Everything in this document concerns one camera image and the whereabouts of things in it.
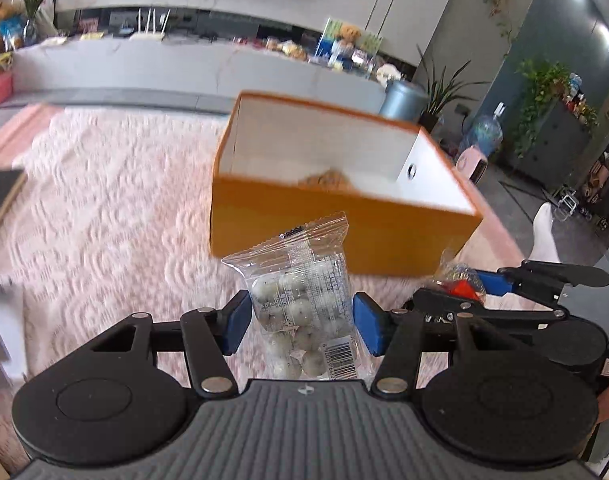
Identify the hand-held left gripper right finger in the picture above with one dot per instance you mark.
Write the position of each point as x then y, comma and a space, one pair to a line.
369, 322

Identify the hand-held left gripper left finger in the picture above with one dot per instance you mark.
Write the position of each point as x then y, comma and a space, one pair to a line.
237, 320

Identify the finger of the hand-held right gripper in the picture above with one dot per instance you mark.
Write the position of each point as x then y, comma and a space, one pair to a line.
444, 302
494, 284

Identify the small red snack packet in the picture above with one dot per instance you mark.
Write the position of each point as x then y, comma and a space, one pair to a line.
459, 287

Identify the clear packet of white candies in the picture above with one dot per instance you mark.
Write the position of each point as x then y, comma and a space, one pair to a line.
294, 310

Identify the orange cardboard box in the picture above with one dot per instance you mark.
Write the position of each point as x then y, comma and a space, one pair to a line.
309, 225

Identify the clear packet of brown snacks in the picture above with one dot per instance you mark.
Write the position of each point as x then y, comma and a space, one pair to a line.
329, 182

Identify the pink checkered cloth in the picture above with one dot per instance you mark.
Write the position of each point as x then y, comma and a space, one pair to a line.
496, 242

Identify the white step stool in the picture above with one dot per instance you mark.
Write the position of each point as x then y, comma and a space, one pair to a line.
566, 202

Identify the pink heater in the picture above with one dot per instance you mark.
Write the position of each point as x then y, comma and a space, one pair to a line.
472, 165

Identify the blue water bottle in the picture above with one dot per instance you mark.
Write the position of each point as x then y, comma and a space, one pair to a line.
484, 135

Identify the grey drawer cabinet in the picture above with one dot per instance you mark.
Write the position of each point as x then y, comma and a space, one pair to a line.
554, 145

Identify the tall leafy potted plant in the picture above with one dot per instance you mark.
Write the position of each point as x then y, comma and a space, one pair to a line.
428, 122

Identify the row of small ornaments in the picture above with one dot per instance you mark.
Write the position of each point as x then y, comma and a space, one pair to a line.
581, 100

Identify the green pothos plant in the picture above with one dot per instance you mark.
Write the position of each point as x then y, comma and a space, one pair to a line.
539, 85

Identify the grey trash can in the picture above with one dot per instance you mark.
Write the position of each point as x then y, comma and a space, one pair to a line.
399, 100

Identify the white television console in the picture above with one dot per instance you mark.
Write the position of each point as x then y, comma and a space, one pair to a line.
159, 70

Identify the green printed gift box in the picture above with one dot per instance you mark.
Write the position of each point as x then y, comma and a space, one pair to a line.
372, 40

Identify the yellow snack bags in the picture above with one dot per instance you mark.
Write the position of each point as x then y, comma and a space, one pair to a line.
287, 49

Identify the brown teddy bear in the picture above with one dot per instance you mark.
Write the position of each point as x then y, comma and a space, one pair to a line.
349, 35

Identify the white router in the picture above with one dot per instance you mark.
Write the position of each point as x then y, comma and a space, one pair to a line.
147, 35

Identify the small potted grass plant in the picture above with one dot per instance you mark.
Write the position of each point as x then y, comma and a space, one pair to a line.
32, 5

